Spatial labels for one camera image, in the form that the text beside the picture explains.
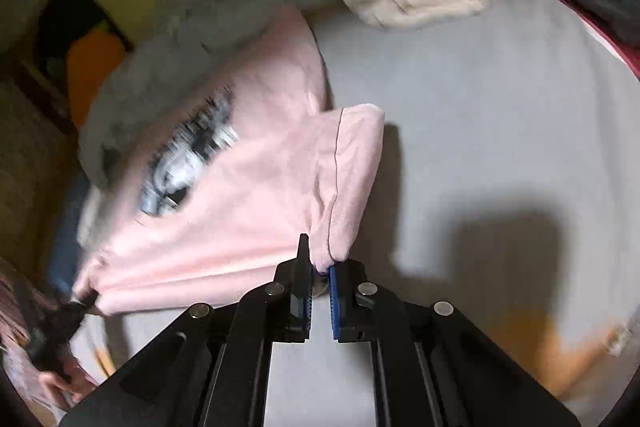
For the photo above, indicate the left hand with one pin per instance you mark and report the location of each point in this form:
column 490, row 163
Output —
column 65, row 392

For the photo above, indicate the pink printed t-shirt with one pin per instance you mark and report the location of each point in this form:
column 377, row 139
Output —
column 220, row 190

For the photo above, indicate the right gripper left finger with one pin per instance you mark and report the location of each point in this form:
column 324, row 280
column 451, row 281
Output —
column 277, row 312

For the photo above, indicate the red flat case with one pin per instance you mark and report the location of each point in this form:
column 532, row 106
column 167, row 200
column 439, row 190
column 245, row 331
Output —
column 629, row 55

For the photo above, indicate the orange pillow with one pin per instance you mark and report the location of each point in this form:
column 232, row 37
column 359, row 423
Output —
column 89, row 62

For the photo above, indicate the blue garment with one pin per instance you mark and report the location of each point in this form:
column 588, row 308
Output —
column 65, row 250

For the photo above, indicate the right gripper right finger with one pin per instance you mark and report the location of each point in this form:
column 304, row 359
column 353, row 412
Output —
column 366, row 312

